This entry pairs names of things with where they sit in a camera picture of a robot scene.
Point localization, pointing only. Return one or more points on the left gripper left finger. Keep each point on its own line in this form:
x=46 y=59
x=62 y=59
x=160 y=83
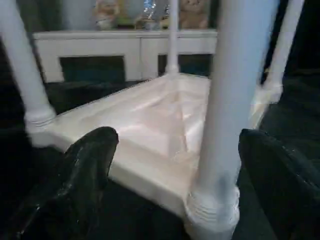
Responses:
x=75 y=185

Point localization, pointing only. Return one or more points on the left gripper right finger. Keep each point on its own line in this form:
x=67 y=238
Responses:
x=280 y=185

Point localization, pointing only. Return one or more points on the white plastic table top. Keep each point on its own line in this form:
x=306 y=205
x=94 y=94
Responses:
x=150 y=120

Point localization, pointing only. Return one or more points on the black mat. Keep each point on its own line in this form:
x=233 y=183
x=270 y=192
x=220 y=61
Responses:
x=75 y=95

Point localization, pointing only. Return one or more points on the white cabinet with glass doors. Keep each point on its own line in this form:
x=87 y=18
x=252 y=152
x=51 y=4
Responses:
x=100 y=42

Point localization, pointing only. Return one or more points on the yellow green picture card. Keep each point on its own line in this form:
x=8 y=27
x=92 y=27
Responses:
x=125 y=21

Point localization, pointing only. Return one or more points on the grey curtain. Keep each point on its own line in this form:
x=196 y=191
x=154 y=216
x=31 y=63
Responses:
x=42 y=15

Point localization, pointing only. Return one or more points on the silver trophy dark base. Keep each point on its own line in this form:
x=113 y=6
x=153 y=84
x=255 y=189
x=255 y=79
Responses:
x=150 y=12

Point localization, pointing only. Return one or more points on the beige plush toy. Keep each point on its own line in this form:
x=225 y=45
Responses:
x=193 y=15

